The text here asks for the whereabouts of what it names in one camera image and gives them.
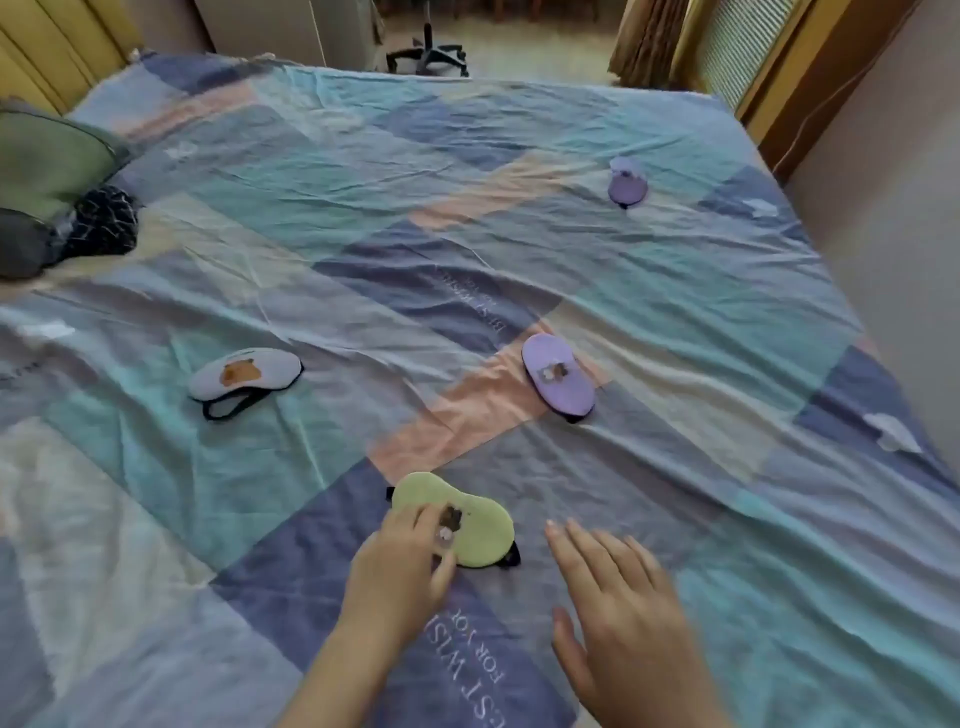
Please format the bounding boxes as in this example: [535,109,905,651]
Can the person's left hand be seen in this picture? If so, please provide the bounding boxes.
[335,502,460,655]

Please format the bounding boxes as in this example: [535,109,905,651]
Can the person's right hand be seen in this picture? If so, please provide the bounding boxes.
[543,517,733,728]

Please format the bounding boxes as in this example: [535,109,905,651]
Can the yellow-green sleep mask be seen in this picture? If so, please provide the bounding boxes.
[386,470,523,571]

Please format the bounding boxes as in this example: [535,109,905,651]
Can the purple sleep mask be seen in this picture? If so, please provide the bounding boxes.
[521,332,598,425]
[607,155,650,210]

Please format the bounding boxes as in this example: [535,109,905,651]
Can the white capybara sleep mask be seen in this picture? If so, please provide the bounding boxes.
[187,347,305,423]

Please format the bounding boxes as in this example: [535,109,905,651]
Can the person's left forearm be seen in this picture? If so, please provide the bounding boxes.
[277,626,410,728]

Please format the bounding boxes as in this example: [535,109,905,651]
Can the patchwork bed sheet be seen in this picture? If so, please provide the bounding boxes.
[0,50,960,728]

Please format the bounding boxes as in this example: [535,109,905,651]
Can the yellow padded headboard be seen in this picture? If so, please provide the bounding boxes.
[0,0,144,118]

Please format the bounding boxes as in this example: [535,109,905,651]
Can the dark checked cloth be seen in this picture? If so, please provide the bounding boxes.
[63,185,140,260]

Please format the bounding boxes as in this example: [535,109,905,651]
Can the black office chair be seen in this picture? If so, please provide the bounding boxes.
[386,0,470,79]

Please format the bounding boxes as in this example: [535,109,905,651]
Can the green grey pillow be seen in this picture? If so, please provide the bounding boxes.
[0,101,135,283]

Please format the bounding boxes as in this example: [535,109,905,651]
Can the white desk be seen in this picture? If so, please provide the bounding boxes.
[193,0,384,73]

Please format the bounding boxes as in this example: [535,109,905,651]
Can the brown patterned curtain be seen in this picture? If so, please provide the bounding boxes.
[607,0,691,90]

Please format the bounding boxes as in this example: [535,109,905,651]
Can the wooden radiator cover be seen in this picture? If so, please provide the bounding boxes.
[671,0,924,181]

